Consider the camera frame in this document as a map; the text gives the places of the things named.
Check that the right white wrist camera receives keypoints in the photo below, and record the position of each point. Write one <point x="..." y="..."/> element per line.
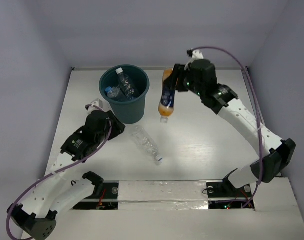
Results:
<point x="194" y="55"/>

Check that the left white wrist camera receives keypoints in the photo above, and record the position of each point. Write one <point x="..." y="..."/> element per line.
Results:
<point x="96" y="104"/>

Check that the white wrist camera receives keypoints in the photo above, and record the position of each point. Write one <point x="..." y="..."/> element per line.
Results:
<point x="194" y="55"/>
<point x="96" y="104"/>

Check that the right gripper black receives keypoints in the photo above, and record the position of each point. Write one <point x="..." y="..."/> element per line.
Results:
<point x="174" y="78"/>

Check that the silver foil tape strip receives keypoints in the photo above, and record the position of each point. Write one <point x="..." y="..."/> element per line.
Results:
<point x="162" y="195"/>

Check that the clear crushed bottle white cap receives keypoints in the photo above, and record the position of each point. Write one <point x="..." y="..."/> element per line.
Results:
<point x="145" y="143"/>

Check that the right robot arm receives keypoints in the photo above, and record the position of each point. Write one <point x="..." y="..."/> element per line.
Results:
<point x="274" y="152"/>

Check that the aluminium rail right edge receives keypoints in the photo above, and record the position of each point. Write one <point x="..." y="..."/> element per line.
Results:
<point x="248" y="83"/>

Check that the dark green plastic bin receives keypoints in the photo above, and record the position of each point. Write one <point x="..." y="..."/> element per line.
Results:
<point x="129" y="112"/>

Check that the crushed bottle blue label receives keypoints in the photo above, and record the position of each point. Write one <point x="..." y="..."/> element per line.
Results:
<point x="113" y="93"/>

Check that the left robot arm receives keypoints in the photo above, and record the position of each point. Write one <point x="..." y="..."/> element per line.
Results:
<point x="36" y="210"/>

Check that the clear bottle blue label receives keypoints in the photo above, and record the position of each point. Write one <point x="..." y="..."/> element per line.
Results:
<point x="126" y="85"/>

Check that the orange juice bottle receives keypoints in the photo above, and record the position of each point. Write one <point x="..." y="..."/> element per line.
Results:
<point x="166" y="104"/>

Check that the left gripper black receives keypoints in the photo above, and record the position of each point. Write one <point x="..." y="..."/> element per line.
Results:
<point x="116" y="124"/>

